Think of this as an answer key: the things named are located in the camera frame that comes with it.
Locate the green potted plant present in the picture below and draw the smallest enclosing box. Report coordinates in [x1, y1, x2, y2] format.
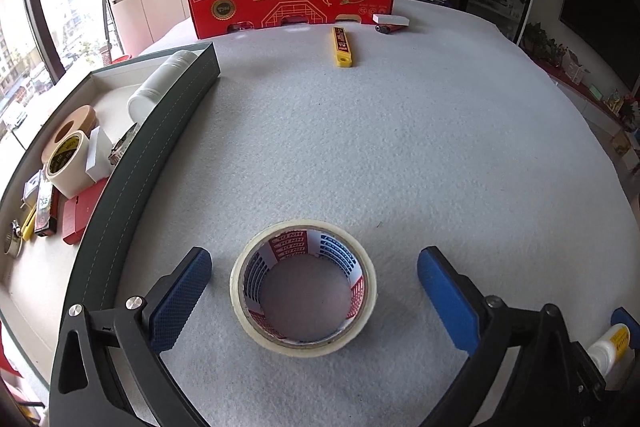
[521, 22, 569, 66]

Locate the black television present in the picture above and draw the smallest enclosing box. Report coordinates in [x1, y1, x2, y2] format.
[559, 0, 640, 94]

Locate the yellow blade case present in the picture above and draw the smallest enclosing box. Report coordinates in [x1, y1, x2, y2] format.
[331, 26, 355, 68]

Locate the red playing card box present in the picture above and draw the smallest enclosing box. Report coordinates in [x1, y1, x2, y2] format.
[32, 179, 58, 238]

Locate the white flat block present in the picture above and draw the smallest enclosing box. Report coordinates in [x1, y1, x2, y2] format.
[372, 13, 411, 28]

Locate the tan ring disc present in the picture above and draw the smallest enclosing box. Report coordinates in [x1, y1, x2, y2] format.
[41, 105, 97, 168]

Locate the metal hose clamp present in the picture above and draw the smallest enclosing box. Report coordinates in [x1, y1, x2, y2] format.
[2, 219, 26, 258]
[107, 122, 140, 165]

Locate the small white bottle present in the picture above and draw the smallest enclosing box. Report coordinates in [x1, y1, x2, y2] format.
[587, 323, 632, 378]

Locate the grey-green shallow tray box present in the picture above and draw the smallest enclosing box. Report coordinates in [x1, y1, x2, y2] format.
[0, 42, 221, 408]

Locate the tape roll blue red core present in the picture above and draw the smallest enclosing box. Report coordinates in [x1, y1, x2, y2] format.
[229, 219, 378, 359]

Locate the tape roll yellow black core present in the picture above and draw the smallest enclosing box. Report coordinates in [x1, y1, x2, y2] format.
[44, 132, 96, 198]

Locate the black-framed window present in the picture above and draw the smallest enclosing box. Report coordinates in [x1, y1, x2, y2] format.
[0, 0, 109, 142]

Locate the large white bottle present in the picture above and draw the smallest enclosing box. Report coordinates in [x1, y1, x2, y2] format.
[126, 50, 199, 124]

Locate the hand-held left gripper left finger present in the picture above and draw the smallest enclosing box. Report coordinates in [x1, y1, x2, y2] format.
[48, 247, 213, 427]

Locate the yellow utility knife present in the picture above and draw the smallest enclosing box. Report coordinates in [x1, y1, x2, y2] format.
[19, 206, 39, 242]

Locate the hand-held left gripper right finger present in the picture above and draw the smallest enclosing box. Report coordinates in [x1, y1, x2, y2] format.
[405, 246, 608, 427]

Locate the mop pole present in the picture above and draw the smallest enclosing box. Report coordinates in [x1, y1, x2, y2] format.
[99, 0, 115, 68]

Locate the small white box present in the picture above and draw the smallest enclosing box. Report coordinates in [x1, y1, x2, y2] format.
[85, 126, 117, 182]

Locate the white power adapter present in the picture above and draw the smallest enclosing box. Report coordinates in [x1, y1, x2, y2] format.
[22, 169, 46, 204]

